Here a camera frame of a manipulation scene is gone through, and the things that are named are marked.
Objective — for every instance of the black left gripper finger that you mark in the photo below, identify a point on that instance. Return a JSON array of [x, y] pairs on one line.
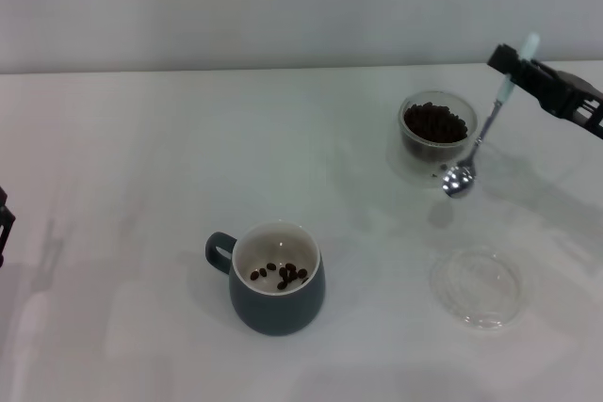
[[4, 232]]

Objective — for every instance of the clear glass saucer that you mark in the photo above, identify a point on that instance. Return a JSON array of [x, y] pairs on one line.
[[480, 289]]

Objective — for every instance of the dark grey ceramic mug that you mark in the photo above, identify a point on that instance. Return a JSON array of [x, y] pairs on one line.
[[278, 312]]

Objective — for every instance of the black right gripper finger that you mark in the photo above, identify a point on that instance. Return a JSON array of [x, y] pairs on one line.
[[506, 60], [558, 91]]

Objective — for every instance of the clear double-wall glass cup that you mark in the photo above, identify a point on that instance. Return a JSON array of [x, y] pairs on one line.
[[421, 173]]

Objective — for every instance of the coffee beans in mug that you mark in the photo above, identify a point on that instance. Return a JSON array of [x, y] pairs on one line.
[[285, 275]]

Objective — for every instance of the coffee beans in glass cup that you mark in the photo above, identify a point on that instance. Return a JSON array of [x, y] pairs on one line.
[[433, 122]]

